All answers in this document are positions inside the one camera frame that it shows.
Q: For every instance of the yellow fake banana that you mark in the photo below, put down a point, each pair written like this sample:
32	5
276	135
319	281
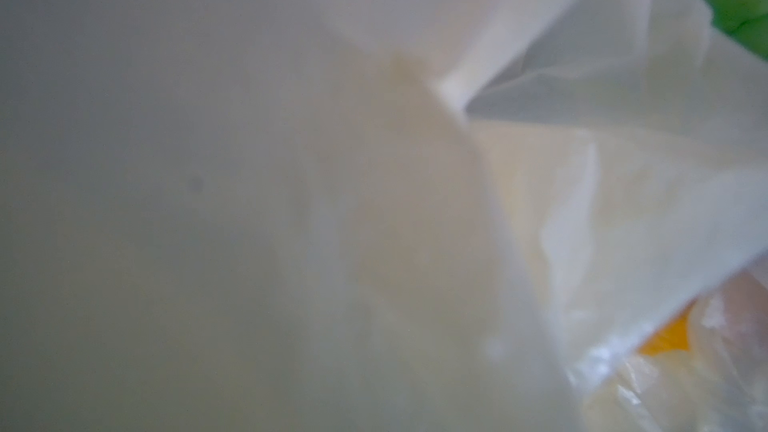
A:
671	337

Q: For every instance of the cream plastic bag fruit print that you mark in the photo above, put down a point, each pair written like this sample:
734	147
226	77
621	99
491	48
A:
380	215

